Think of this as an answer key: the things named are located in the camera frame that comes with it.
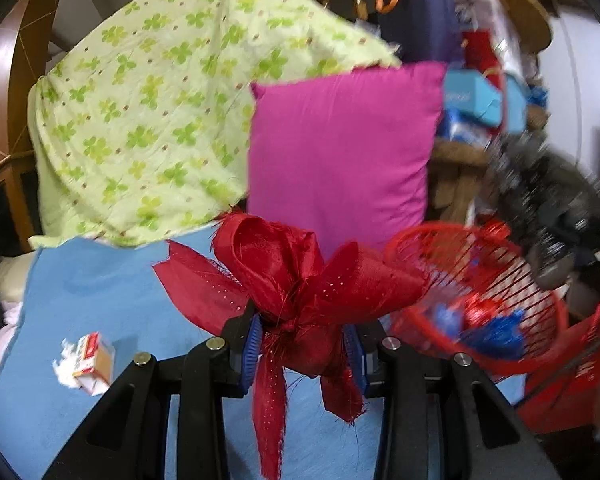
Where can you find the magenta square pillow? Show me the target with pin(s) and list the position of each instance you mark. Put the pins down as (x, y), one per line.
(345, 156)

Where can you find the blue crumpled plastic bag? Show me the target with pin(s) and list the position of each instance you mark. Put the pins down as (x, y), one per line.
(499, 338)

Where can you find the green clover patterned quilt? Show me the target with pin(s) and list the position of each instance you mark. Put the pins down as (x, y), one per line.
(141, 132)

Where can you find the black plastic food tray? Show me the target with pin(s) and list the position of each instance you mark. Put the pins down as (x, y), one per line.
(551, 205)

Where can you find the white tissue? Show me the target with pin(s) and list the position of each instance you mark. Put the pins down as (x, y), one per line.
(70, 362)

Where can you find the blue fleece blanket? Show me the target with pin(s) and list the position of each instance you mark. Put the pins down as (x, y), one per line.
(83, 287)

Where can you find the wooden cabinet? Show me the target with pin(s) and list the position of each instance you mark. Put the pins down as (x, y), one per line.
(25, 32)

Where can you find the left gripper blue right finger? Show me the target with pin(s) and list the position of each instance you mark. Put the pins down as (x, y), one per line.
(360, 351)

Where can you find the red white small carton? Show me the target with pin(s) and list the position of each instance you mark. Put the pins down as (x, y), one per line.
(93, 368)

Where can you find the red ribbon bow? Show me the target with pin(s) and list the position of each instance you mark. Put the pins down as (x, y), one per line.
(304, 301)

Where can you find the cream bed pillow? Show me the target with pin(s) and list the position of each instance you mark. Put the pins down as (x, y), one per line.
(13, 276)

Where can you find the red crumpled plastic bag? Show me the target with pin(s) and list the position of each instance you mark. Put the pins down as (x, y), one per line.
(476, 310)

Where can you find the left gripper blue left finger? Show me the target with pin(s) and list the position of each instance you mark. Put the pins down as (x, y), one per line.
(249, 356)

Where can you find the cluttered wicker shelf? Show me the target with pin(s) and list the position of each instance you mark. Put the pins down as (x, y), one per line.
(485, 93)

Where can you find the red plastic mesh basket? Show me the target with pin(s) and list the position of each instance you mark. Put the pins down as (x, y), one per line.
(458, 260)

